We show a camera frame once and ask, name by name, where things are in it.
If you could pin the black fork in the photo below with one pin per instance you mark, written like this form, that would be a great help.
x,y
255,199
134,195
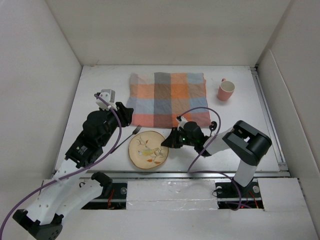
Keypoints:
x,y
134,132

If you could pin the black spoon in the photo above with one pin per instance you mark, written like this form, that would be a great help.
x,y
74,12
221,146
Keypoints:
x,y
213,126

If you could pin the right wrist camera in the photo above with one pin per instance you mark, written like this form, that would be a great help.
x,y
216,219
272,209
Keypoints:
x,y
181,121

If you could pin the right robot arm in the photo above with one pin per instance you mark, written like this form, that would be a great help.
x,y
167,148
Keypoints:
x,y
248,143

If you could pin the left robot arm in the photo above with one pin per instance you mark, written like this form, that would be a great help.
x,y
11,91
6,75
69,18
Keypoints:
x,y
44,218

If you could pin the aluminium rail right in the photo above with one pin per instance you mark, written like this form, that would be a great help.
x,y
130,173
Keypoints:
x,y
282,164

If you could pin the pink mug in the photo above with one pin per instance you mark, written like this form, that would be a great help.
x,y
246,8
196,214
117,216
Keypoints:
x,y
226,90

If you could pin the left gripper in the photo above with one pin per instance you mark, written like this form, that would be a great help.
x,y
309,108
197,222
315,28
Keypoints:
x,y
124,114

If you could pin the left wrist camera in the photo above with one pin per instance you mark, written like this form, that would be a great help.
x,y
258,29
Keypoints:
x,y
108,95

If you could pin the bird pattern plate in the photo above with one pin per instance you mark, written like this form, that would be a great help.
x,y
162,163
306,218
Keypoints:
x,y
145,150

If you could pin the white foam block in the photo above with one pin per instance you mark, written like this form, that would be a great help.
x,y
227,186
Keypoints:
x,y
171,195

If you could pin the checkered cloth placemat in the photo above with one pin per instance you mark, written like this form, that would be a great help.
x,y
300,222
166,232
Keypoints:
x,y
157,99

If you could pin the aluminium rail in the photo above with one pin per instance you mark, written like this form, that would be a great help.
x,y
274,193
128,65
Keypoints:
x,y
178,175
282,164

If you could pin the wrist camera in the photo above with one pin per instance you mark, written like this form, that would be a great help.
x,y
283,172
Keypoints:
x,y
181,121
108,95

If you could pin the aluminium rail front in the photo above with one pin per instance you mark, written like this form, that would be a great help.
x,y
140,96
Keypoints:
x,y
178,175

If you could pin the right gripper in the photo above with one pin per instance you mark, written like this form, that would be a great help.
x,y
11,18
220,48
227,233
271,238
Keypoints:
x,y
172,140

